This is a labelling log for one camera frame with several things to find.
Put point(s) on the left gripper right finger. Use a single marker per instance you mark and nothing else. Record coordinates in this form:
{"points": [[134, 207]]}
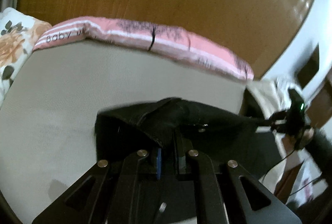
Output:
{"points": [[198, 168]]}

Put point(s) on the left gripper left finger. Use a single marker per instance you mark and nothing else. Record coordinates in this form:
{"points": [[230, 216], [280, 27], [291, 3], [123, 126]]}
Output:
{"points": [[135, 179]]}

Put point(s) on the black pants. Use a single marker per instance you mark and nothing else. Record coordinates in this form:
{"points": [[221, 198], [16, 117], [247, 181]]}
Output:
{"points": [[220, 134]]}

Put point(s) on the person right hand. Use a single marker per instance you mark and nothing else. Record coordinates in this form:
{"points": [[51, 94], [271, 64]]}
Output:
{"points": [[293, 143]]}

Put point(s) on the grey woven bed mat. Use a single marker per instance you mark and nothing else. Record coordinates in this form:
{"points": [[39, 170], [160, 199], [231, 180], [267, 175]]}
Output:
{"points": [[48, 115]]}

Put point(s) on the pink striped bolster pillow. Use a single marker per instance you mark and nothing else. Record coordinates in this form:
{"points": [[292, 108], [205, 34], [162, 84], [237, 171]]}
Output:
{"points": [[172, 42]]}

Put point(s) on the floral pillow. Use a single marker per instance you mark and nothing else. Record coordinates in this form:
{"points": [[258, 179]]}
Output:
{"points": [[19, 34]]}

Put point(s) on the wall mounted television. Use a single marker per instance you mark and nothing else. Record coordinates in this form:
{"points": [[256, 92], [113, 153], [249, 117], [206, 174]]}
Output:
{"points": [[305, 74]]}

